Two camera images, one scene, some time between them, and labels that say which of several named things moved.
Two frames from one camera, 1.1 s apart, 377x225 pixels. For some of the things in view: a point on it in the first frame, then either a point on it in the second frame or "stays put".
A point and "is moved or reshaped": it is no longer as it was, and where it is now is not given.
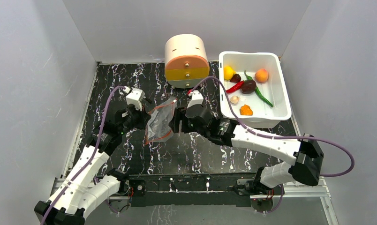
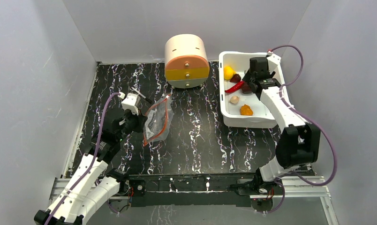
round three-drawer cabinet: x=186 y=60 stays put
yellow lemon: x=228 y=72 stays put
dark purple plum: x=248 y=86 stays put
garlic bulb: x=234 y=99 stays put
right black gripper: x=180 y=119 → x=255 y=83
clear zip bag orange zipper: x=158 y=128 is moved or reshaped
